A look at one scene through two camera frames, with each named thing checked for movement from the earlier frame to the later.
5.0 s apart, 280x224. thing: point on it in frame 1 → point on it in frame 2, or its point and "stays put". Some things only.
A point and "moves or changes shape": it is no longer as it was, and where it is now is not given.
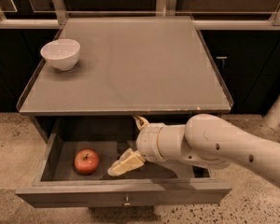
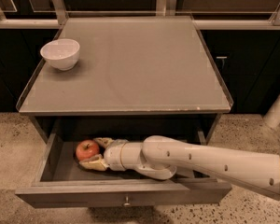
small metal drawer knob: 127,201 stays put
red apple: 86,161 moves or changes shape
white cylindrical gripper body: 147,141 → 113,156
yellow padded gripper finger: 140,121 → 105,142
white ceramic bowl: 62,54 stays put
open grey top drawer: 74,174 stays put
